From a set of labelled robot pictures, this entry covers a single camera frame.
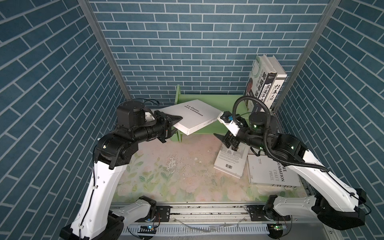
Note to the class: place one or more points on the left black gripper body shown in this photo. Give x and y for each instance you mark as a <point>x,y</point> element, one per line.
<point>160,129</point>

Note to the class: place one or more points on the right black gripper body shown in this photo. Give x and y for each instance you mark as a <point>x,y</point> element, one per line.
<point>243,136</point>

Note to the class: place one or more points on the white La Dame aux camelias book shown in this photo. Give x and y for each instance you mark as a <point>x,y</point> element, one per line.
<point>196,116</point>

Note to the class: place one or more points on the white book with barcode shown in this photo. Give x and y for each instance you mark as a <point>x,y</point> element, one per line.
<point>232,162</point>

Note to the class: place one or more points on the white Loewe Foundation Craft Prize book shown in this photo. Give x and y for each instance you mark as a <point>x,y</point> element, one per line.
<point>264,171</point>

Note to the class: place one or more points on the Chinese book with man portrait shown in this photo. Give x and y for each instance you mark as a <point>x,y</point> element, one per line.
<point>261,79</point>

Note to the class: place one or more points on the large white black-spine book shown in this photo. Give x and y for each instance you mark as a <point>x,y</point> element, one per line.
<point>278,82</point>

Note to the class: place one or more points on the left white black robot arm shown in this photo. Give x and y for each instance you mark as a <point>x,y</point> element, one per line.
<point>111,156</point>

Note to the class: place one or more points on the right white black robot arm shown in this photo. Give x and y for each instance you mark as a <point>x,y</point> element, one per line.
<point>335,204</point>

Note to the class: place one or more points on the green two-tier shelf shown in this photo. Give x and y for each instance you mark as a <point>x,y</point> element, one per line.
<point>220,102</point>

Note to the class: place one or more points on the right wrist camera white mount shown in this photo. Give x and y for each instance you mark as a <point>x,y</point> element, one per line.
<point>226,118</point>

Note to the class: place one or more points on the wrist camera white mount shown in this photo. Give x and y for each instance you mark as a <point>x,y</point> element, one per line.
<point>150,119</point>
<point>226,118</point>

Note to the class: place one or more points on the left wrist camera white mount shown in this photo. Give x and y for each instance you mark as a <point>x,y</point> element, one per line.
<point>150,119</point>

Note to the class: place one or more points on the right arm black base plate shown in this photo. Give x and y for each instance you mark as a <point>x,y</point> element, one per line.
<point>256,213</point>

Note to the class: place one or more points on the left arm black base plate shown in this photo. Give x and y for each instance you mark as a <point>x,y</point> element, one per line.
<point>160,214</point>

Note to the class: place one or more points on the aluminium mounting rail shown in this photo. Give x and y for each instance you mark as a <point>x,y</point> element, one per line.
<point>230,212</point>

